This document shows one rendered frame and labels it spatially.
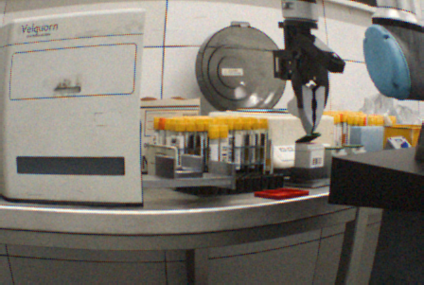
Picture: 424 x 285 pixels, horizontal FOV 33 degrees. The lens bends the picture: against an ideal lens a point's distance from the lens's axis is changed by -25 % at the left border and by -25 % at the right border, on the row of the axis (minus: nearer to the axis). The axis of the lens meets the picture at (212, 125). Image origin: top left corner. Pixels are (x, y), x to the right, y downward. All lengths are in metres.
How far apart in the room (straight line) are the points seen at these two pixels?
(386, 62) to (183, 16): 0.98
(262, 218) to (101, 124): 0.30
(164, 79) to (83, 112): 0.83
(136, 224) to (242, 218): 0.19
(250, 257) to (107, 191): 1.02
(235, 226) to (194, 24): 0.84
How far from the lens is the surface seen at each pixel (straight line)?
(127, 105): 1.28
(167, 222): 1.28
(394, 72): 1.17
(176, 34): 2.07
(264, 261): 2.28
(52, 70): 1.22
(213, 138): 1.46
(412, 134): 1.78
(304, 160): 1.57
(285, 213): 1.41
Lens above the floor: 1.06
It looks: 3 degrees down
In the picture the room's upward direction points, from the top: 1 degrees clockwise
